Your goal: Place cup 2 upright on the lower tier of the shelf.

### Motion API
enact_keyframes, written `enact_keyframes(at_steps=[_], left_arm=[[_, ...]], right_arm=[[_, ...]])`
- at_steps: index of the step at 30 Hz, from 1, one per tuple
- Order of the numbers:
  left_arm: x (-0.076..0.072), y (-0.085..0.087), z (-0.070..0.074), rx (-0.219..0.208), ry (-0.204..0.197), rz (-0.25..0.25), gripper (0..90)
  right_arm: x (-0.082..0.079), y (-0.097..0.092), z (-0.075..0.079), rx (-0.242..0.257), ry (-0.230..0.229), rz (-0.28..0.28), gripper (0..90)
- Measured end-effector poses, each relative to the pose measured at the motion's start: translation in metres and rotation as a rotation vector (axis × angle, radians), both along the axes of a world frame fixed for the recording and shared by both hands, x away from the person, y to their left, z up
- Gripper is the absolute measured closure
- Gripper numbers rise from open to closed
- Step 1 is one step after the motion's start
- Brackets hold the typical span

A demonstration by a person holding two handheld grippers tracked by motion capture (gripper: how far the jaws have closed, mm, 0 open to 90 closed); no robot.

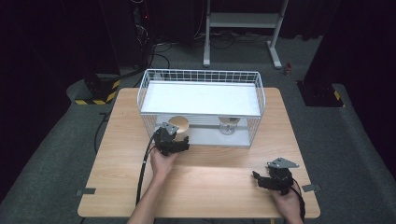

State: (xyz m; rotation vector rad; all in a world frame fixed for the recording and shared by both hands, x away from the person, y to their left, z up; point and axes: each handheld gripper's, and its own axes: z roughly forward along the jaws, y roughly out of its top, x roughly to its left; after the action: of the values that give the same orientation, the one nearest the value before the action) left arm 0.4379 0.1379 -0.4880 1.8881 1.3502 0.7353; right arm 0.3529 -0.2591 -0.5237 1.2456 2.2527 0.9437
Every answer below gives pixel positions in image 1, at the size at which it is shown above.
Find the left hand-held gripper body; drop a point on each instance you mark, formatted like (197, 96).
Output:
(166, 141)

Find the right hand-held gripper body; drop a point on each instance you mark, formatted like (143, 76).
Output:
(280, 177)

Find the beige wooden cup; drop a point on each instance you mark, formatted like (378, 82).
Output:
(183, 125)

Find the person's left hand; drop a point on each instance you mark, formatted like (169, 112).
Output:
(163, 165)

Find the person's right hand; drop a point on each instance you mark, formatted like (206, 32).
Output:
(288, 203)

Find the grey tape strip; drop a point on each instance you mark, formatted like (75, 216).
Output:
(311, 188)
(86, 191)

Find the small bowl in basket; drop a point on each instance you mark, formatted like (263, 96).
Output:
(229, 128)

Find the yellow-black striped base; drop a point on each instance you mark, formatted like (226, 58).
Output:
(320, 93)
(99, 90)

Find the small red bottle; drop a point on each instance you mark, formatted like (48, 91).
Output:
(288, 69)

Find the dark equipment tower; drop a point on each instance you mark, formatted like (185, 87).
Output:
(140, 31)

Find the white metal stand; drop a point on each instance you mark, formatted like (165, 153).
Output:
(243, 20)

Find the black curtain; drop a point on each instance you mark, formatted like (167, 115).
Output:
(364, 46)
(37, 62)

